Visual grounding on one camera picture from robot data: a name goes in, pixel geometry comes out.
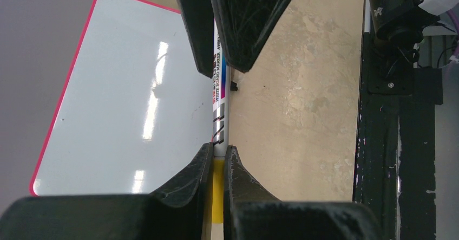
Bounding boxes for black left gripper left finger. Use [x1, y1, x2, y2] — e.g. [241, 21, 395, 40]
[176, 0, 214, 78]

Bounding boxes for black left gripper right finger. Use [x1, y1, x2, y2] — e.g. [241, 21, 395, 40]
[211, 0, 291, 73]

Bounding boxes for white whiteboard marker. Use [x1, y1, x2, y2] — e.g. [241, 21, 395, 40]
[210, 19, 231, 240]

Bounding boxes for red framed whiteboard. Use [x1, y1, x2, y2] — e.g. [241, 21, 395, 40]
[29, 0, 213, 196]

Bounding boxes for yellow marker cap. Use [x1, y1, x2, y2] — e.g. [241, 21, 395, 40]
[212, 158, 225, 224]

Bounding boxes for black whiteboard stand clip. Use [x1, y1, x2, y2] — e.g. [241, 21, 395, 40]
[230, 81, 238, 91]

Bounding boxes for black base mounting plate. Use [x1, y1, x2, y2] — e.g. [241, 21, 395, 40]
[352, 33, 443, 239]

